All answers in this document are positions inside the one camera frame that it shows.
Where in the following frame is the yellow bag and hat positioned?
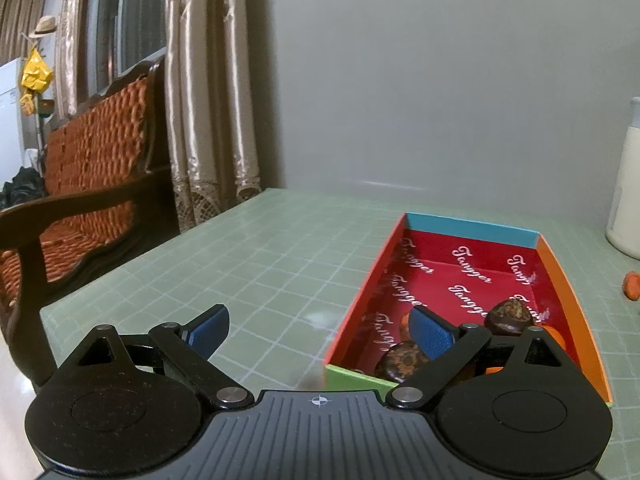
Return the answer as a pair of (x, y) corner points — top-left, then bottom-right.
(20, 47), (54, 94)

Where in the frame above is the straw hat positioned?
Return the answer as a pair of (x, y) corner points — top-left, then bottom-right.
(27, 15), (59, 39)

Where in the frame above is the black cloth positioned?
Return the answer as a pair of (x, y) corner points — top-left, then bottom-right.
(0, 165), (49, 211)

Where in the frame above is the milk bottle with grey lid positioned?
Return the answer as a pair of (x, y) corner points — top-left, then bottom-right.
(605, 99), (640, 261)

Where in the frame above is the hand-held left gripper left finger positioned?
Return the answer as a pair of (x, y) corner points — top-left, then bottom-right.
(62, 305), (253, 408)

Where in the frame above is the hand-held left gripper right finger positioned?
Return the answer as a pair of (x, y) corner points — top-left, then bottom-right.
(386, 308), (576, 408)

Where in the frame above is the white refrigerator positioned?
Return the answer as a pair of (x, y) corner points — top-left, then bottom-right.
(0, 57), (26, 186)

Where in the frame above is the green gridded table mat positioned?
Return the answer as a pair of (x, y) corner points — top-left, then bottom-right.
(39, 187), (640, 480)

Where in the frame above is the window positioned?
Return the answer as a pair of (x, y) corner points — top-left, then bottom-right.
(75, 0), (169, 102)

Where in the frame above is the red cardboard box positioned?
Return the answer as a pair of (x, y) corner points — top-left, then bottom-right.
(324, 212), (613, 408)

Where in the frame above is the dark brown wrinkled fruit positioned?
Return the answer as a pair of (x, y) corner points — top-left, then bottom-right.
(486, 300), (535, 335)
(375, 341), (431, 381)

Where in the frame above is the beige satin curtain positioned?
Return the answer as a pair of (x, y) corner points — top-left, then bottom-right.
(164, 0), (264, 234)
(52, 0), (95, 117)

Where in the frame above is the wooden sofa with orange cushions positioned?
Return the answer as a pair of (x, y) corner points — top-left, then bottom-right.
(0, 55), (182, 396)

